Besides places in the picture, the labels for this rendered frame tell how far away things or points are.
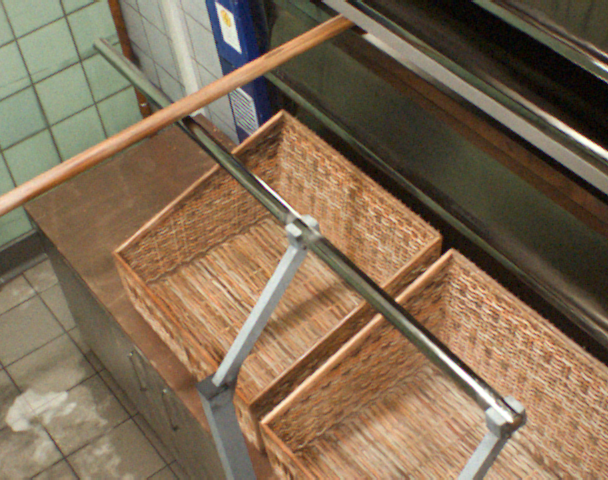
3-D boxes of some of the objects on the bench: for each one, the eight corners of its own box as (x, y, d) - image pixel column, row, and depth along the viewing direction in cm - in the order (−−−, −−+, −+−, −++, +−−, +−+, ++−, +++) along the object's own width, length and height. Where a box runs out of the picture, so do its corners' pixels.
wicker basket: (303, 197, 284) (284, 103, 265) (458, 331, 247) (448, 234, 228) (124, 300, 268) (90, 209, 249) (261, 460, 232) (234, 367, 213)
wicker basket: (461, 338, 246) (452, 241, 227) (675, 518, 209) (686, 420, 190) (266, 471, 230) (239, 378, 211) (462, 691, 193) (451, 603, 174)
